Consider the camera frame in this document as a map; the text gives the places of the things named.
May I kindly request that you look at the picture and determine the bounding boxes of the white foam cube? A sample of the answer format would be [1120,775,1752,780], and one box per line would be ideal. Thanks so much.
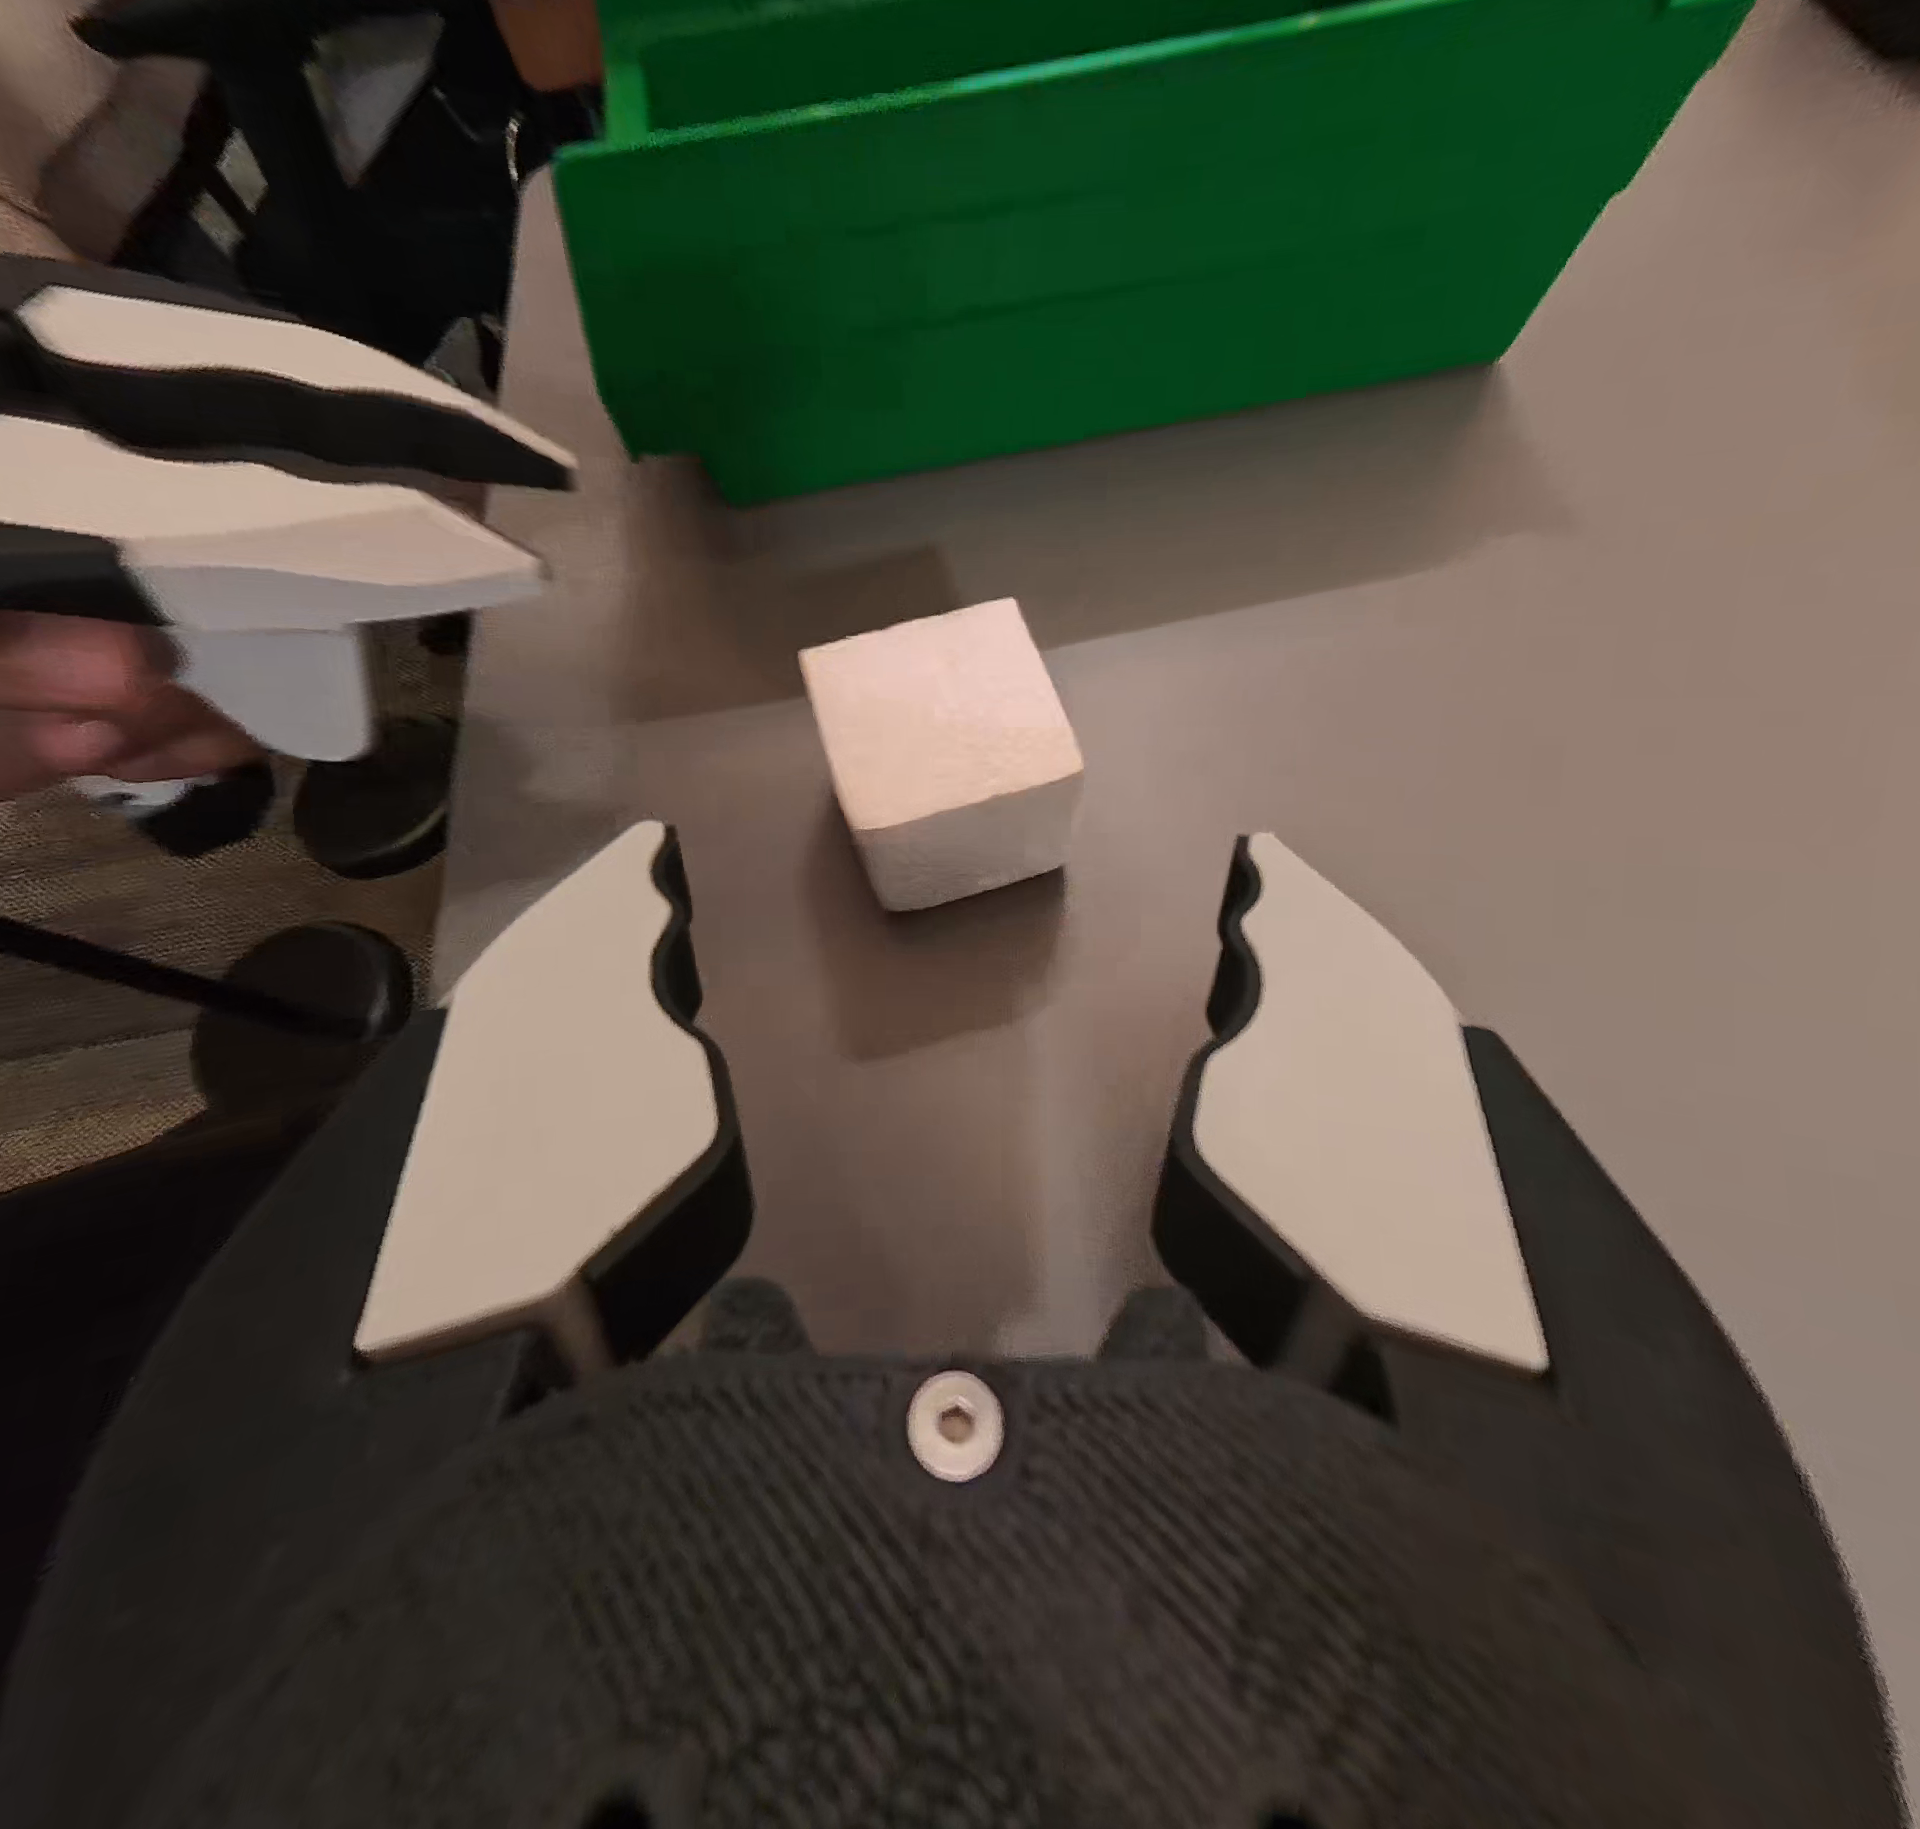
[798,596,1086,915]

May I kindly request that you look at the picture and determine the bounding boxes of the person's dark pants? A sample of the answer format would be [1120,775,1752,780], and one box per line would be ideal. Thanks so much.
[0,1110,386,1607]

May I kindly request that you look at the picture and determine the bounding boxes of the black round-base stand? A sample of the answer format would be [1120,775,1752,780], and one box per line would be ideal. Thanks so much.
[291,715,456,879]
[0,912,415,1115]

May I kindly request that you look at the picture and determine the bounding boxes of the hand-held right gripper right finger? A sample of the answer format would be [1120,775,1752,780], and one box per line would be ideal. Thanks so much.
[1150,831,1554,1413]

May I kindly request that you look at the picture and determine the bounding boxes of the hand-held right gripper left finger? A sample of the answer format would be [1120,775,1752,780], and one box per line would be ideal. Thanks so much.
[354,817,750,1380]

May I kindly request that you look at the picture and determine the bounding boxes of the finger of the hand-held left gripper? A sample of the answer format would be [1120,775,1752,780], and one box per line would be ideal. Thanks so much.
[0,260,582,497]
[0,417,552,767]

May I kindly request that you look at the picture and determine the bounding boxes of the black office chair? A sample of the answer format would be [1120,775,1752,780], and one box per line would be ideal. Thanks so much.
[71,0,525,369]

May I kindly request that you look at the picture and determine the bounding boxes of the grey desk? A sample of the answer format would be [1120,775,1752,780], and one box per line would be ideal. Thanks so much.
[430,0,1920,1773]

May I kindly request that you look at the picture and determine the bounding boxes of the green plastic bin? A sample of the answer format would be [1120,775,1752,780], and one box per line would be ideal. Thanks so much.
[549,0,1847,512]

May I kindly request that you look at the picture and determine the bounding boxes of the brown-edged table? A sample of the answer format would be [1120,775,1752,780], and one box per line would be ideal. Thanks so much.
[468,0,606,98]

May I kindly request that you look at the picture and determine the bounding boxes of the person's left hand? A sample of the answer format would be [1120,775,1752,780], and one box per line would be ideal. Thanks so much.
[0,613,259,810]

